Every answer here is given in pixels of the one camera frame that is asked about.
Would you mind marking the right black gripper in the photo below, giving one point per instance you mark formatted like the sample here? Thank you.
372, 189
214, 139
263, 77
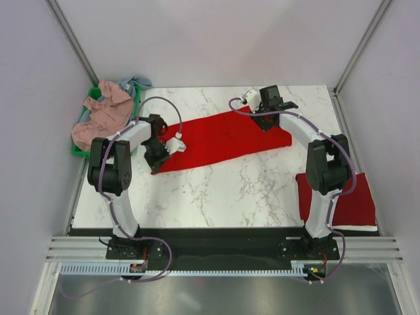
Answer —
264, 126

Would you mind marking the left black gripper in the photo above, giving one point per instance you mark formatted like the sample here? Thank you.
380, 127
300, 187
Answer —
155, 164

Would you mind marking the bright red t shirt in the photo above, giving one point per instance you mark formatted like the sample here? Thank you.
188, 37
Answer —
222, 137

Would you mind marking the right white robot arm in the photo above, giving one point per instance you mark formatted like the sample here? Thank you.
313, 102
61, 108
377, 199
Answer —
328, 163

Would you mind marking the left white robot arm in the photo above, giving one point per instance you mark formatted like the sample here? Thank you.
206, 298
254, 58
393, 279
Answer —
110, 168

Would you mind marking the pink t shirt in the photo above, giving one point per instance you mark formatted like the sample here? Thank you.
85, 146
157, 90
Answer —
107, 116

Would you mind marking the green plastic bin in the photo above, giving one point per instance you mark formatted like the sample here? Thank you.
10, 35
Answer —
75, 150

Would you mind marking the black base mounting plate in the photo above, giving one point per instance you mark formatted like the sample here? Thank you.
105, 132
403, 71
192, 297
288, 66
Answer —
160, 234

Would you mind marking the folded dark red t shirt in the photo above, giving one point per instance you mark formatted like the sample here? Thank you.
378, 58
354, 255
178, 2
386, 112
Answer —
355, 211

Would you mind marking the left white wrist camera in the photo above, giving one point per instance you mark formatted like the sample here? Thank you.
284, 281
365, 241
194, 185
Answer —
175, 144

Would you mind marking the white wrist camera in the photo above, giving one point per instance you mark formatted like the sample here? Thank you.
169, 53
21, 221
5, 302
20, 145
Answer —
252, 99
175, 144

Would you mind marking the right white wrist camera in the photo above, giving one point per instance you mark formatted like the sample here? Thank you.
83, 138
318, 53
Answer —
252, 99

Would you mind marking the right aluminium corner post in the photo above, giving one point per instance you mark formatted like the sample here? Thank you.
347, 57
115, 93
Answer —
367, 35

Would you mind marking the aluminium corner post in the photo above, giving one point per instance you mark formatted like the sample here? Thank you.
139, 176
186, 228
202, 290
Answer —
60, 17
367, 35

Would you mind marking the aluminium frame rail front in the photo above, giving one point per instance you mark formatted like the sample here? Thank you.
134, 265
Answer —
355, 249

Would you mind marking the white slotted cable duct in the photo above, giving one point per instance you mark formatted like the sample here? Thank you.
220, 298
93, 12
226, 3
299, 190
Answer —
131, 269

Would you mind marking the left aluminium corner post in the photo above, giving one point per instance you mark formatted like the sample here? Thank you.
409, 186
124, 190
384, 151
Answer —
60, 17

